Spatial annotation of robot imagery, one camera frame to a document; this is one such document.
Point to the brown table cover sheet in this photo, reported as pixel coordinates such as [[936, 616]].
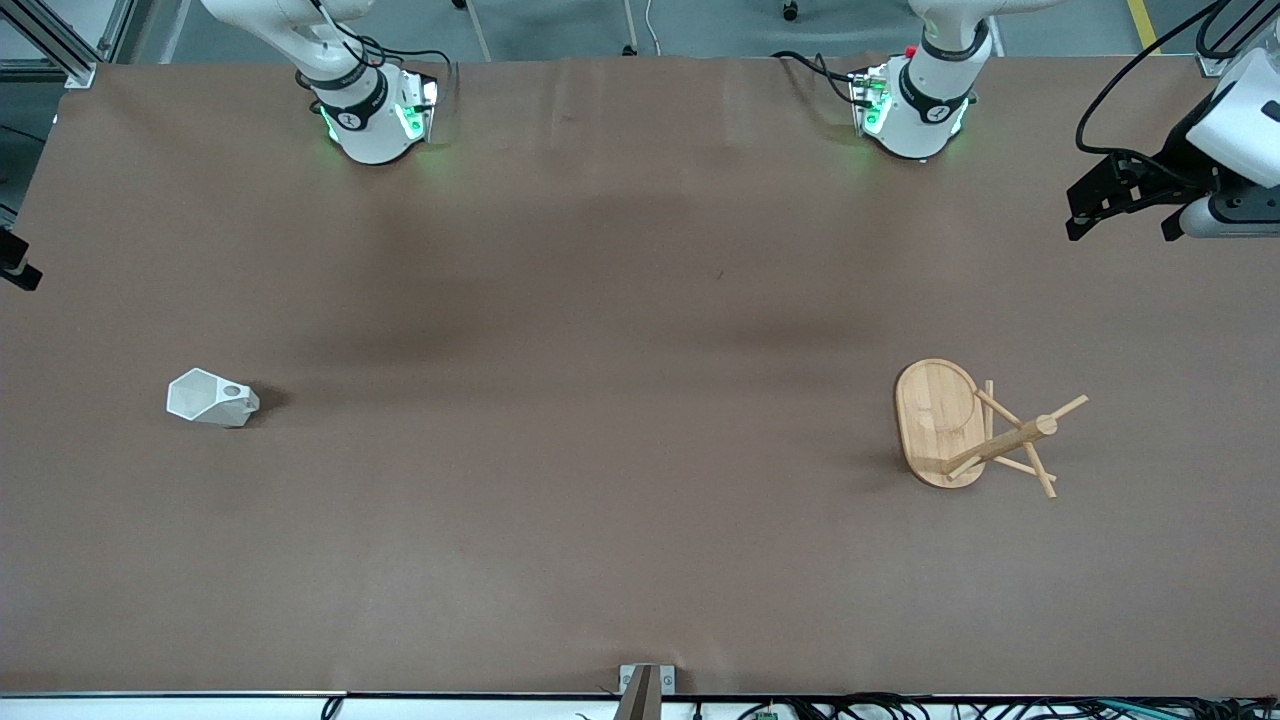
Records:
[[640, 400]]

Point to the white faceted cup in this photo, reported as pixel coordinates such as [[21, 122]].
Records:
[[205, 398]]

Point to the wooden cup rack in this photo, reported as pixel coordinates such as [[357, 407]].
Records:
[[935, 420]]

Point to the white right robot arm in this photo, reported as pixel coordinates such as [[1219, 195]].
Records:
[[365, 120]]

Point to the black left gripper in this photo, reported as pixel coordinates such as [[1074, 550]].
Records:
[[1178, 162]]

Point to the grey stand leg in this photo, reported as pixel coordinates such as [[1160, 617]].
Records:
[[630, 28], [478, 30]]

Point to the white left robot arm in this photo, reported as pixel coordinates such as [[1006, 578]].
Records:
[[925, 100]]

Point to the metal bracket with brown post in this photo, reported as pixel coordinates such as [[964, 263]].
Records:
[[645, 690]]

